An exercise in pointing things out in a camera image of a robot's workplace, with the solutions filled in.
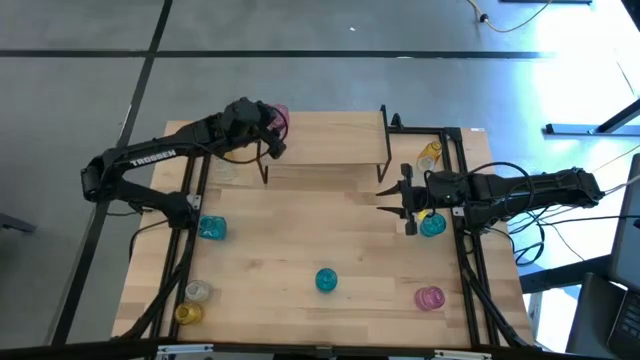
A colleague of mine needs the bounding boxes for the black cable loop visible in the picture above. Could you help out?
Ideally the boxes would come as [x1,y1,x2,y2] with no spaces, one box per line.
[509,219,549,269]

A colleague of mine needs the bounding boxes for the small pink glass vase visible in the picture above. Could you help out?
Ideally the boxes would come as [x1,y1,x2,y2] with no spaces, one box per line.
[269,103,291,134]

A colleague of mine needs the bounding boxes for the thin black cable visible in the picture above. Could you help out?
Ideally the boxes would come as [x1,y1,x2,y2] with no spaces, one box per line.
[128,219,169,261]

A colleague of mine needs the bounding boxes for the black desk leg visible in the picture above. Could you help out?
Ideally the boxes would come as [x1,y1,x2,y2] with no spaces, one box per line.
[519,255,614,295]

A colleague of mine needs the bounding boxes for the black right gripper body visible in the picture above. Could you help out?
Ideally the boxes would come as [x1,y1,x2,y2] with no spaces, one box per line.
[399,163,454,237]

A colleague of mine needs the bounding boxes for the beige floor cable with plug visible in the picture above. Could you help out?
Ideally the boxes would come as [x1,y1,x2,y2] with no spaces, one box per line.
[467,0,554,35]

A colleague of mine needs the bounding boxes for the grey monitor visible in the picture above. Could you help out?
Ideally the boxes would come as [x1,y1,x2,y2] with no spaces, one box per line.
[608,153,640,292]

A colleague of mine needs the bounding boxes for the white cable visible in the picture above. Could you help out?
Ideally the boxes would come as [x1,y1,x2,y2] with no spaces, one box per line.
[599,174,640,199]

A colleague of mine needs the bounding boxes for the round yellow glass vase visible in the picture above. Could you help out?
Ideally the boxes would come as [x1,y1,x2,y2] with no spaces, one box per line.
[174,301,205,325]

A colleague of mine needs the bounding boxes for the black cable bundle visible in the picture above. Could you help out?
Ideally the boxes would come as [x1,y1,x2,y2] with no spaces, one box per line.
[117,239,194,344]
[459,254,534,349]

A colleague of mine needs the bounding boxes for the large pink ribbed glass vase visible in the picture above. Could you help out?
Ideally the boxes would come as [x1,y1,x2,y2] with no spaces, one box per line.
[414,285,447,312]

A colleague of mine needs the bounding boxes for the square teal glass vase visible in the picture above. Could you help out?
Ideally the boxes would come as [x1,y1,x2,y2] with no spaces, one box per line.
[198,214,229,241]

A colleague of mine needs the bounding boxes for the black desk foot bar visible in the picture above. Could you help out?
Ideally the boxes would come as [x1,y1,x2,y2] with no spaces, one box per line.
[543,97,640,137]

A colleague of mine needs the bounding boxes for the wooden shelf with black legs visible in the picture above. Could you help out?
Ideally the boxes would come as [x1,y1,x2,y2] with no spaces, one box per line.
[255,104,394,185]

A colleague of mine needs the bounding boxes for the black metal rig frame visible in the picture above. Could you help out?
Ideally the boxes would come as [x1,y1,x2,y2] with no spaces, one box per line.
[112,112,539,360]

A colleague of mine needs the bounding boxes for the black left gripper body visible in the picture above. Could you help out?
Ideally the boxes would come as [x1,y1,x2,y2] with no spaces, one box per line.
[222,97,289,161]

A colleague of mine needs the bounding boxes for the silver metal bracket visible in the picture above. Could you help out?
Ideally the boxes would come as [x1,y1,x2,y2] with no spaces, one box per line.
[157,343,215,357]
[433,349,494,360]

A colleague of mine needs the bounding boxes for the round teal glass vase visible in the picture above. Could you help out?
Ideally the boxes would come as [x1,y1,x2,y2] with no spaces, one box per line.
[418,212,448,239]
[314,267,339,294]

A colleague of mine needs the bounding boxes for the clear round glass vase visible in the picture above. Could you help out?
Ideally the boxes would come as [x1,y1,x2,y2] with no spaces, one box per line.
[184,279,211,303]

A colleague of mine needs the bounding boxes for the clear ribbed glass vase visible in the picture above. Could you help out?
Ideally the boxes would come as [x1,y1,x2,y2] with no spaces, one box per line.
[212,162,236,184]

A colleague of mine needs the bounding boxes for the tall yellow ribbed glass vase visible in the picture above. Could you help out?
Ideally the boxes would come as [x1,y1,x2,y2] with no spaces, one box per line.
[419,140,444,162]

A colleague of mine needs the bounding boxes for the grey furniture foot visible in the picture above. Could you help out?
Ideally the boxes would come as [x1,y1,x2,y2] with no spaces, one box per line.
[0,212,37,235]

